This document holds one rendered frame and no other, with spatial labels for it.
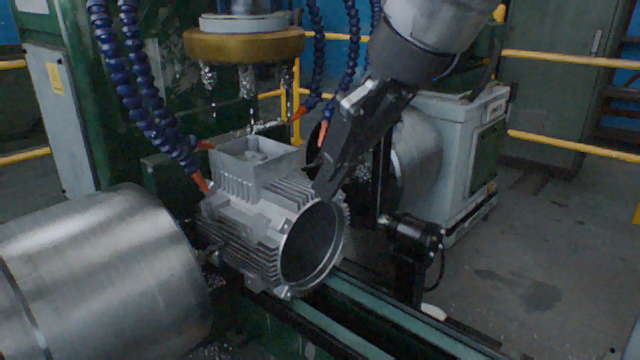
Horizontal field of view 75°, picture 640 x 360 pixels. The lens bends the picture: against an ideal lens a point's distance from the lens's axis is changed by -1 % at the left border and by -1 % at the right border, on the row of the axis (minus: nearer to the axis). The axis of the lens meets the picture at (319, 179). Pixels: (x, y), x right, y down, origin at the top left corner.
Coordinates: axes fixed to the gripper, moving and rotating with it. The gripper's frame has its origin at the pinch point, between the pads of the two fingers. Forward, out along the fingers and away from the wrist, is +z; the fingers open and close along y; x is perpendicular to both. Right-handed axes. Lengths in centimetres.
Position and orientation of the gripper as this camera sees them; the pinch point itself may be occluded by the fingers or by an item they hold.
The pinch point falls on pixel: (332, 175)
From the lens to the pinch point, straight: 52.0
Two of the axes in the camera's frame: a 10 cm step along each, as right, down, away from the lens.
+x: 6.5, 6.9, -3.1
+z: -3.7, 6.5, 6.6
